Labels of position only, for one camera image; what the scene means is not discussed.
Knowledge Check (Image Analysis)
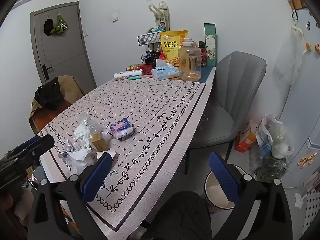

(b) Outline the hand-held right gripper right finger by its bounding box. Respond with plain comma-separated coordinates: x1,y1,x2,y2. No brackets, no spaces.
209,152,293,240

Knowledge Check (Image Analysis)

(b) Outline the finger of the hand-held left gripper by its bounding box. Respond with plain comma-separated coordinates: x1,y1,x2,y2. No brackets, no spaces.
6,135,42,155
15,134,55,165

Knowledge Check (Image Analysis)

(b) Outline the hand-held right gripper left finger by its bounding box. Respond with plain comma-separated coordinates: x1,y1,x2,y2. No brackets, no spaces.
27,152,113,240

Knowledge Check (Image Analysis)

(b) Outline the white bin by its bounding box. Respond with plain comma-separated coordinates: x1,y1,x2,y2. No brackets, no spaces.
204,170,250,213

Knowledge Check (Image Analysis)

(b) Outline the grey wrapper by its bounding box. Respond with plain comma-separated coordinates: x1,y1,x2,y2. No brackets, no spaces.
58,140,75,161

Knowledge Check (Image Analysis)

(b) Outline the white paper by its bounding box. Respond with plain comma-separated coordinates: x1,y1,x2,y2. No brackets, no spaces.
66,147,98,176

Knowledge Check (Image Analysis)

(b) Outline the small brown box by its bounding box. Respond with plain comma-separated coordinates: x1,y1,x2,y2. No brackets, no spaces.
91,132,109,152

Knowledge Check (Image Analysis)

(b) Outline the clear plastic wrapper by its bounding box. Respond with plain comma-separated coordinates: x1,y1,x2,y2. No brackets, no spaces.
79,116,114,142

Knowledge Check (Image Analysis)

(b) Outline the colourful pocket tissue pack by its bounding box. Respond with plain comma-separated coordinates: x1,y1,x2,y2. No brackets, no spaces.
110,117,134,140

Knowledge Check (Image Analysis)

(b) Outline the orange box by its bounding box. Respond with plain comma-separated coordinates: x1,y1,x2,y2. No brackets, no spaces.
235,121,258,153

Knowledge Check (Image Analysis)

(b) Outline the black cloth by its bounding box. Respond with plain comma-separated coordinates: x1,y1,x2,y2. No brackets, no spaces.
34,77,64,110

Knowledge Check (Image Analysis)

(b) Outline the brown chair with black bag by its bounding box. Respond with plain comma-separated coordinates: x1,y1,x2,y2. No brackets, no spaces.
30,75,85,117

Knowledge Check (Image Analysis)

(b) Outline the white plastic bag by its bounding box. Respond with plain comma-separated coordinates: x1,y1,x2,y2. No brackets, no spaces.
257,114,293,159

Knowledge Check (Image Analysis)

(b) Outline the grey door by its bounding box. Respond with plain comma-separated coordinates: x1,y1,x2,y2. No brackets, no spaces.
30,1,97,88

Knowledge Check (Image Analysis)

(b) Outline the gold fridge magnet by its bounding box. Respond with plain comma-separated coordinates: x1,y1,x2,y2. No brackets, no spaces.
297,152,315,167

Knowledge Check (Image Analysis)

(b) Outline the patterned tablecloth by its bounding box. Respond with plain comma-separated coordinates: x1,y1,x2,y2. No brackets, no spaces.
40,76,213,240

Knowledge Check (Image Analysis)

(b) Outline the grey chair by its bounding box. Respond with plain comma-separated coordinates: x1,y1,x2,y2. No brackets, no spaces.
185,51,267,174

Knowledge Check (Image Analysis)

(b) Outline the white roll packet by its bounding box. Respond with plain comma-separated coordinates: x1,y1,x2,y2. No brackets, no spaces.
114,71,143,81

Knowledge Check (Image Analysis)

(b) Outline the light blue fridge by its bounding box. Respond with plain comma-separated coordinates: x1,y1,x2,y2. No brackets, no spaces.
275,6,320,188

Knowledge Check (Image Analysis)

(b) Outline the black hat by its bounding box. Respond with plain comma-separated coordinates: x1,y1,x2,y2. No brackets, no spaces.
43,17,54,36

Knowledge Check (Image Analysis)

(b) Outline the green floral cloth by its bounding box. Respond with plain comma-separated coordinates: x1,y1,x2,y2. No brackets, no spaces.
50,14,68,35

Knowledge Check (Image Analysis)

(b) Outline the red packet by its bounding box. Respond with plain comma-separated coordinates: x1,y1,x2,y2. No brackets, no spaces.
126,64,150,75

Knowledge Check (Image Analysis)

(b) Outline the blue tissue pack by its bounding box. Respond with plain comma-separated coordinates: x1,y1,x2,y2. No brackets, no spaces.
151,60,180,81

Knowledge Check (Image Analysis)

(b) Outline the clear water jug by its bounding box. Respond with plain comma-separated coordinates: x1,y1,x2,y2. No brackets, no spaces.
178,38,202,82

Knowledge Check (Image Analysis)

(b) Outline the dark red bottle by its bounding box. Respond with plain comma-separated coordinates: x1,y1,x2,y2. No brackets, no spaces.
199,41,208,67

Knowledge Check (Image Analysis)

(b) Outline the tall green box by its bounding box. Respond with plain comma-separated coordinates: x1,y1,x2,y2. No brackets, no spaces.
204,23,218,67

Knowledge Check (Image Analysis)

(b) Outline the white mesh bag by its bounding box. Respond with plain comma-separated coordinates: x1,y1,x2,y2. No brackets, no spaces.
273,25,305,84

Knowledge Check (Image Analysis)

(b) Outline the yellow snack bag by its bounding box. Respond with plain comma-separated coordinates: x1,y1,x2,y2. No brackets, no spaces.
160,30,188,67

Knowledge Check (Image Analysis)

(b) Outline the white tote bag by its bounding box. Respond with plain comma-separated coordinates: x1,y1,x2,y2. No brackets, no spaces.
149,2,170,32

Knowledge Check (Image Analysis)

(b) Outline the black door lock handle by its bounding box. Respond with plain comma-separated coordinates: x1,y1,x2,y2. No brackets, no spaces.
42,64,53,82

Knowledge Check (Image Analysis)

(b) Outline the black wire rack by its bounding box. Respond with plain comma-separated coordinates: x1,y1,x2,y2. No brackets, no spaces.
137,31,163,65

